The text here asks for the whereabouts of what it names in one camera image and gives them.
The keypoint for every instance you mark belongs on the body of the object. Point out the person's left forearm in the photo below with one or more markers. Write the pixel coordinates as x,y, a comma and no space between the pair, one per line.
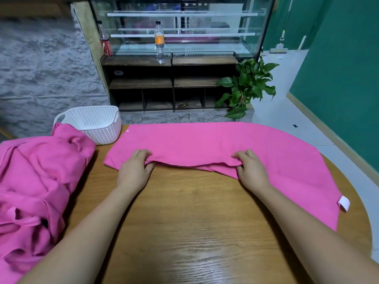
83,245

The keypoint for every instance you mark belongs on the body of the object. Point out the pink towel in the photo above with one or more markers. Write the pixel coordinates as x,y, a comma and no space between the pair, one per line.
284,156

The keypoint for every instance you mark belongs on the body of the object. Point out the person's left hand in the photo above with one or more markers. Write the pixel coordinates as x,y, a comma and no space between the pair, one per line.
133,171

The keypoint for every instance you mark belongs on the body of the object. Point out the white mop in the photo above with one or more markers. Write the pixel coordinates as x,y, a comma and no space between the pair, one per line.
279,47

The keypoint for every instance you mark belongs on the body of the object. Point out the white woven plastic basket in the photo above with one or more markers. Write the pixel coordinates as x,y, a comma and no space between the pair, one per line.
92,122

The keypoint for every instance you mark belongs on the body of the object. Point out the green potted plant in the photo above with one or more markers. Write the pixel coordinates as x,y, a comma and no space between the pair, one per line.
246,88

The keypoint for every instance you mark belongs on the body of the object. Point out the person's right forearm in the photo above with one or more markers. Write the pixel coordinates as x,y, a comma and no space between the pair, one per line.
314,239

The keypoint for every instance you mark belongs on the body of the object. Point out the glass display case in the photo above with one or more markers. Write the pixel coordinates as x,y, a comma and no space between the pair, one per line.
189,26

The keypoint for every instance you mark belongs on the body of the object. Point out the person's right hand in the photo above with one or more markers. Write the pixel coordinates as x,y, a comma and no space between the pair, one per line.
251,171

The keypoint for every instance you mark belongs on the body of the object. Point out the red label cola bottle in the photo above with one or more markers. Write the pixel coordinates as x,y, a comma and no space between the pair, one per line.
106,44

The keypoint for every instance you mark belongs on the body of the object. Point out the clear bottle with orange label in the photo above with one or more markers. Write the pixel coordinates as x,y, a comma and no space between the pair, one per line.
159,41

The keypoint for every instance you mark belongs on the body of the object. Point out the pile of pink cloths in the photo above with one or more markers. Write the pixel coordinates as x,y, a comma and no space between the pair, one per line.
35,186

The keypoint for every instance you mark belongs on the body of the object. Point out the dark wooden shelf cabinet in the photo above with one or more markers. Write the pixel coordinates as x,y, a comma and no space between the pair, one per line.
148,82

